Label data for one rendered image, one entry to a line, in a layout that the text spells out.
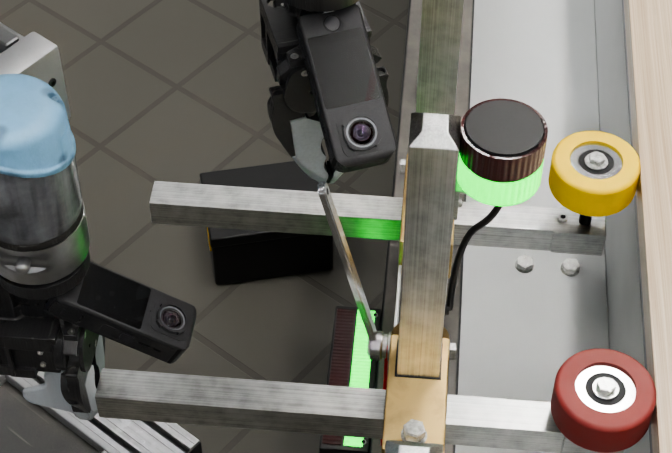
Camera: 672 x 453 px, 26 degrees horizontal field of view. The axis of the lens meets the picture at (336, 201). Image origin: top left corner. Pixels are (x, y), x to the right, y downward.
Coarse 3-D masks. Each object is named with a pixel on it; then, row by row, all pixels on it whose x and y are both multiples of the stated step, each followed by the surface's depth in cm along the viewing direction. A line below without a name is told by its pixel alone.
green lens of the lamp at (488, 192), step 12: (540, 168) 101; (468, 180) 102; (480, 180) 101; (528, 180) 101; (540, 180) 103; (468, 192) 102; (480, 192) 102; (492, 192) 101; (504, 192) 101; (516, 192) 101; (528, 192) 102; (492, 204) 102; (504, 204) 102
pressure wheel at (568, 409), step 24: (576, 360) 117; (600, 360) 117; (624, 360) 117; (576, 384) 115; (600, 384) 114; (624, 384) 115; (648, 384) 115; (552, 408) 116; (576, 408) 113; (600, 408) 114; (624, 408) 114; (648, 408) 113; (576, 432) 114; (600, 432) 113; (624, 432) 113
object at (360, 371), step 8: (360, 320) 145; (360, 328) 144; (360, 336) 144; (360, 344) 143; (360, 352) 142; (352, 360) 142; (360, 360) 142; (368, 360) 142; (352, 368) 141; (360, 368) 141; (368, 368) 141; (352, 376) 140; (360, 376) 140; (368, 376) 140; (352, 384) 140; (360, 384) 140; (368, 384) 140; (344, 440) 136; (352, 440) 136; (360, 440) 136
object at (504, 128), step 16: (480, 112) 101; (496, 112) 101; (512, 112) 101; (528, 112) 101; (464, 128) 100; (480, 128) 100; (496, 128) 100; (512, 128) 100; (528, 128) 100; (480, 144) 99; (496, 144) 99; (512, 144) 99; (528, 144) 99; (464, 192) 103; (496, 208) 106; (480, 224) 108; (464, 240) 110; (448, 288) 114; (448, 304) 116
